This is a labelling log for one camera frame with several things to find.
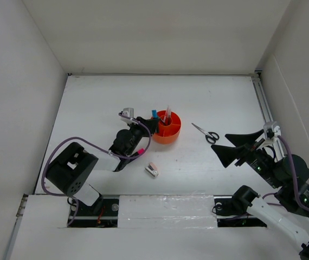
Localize black handled scissors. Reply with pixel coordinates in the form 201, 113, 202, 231
192, 123, 220, 144

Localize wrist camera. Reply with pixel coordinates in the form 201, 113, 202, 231
263, 121, 281, 141
119, 107, 134, 124

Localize blue highlighter marker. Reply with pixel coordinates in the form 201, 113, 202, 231
151, 109, 158, 119

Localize pink gel pen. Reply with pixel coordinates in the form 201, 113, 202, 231
163, 106, 171, 125

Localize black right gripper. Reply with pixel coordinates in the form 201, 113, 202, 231
210, 128, 282, 187

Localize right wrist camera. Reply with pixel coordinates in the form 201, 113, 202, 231
263, 121, 281, 141

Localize orange round desk organizer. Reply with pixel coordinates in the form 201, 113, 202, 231
152, 110, 182, 145

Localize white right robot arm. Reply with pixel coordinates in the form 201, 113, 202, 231
211, 129, 309, 259

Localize aluminium rail right side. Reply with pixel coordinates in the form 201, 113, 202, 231
252, 70, 284, 161

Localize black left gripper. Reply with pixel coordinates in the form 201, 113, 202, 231
125, 116, 157, 156

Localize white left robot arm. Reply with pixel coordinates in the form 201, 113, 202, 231
41, 115, 160, 215

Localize pink highlighter marker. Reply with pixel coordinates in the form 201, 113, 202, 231
136, 148, 144, 156

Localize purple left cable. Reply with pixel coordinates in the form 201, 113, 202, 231
41, 113, 152, 227

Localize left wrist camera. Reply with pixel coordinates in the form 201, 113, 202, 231
119, 107, 134, 124

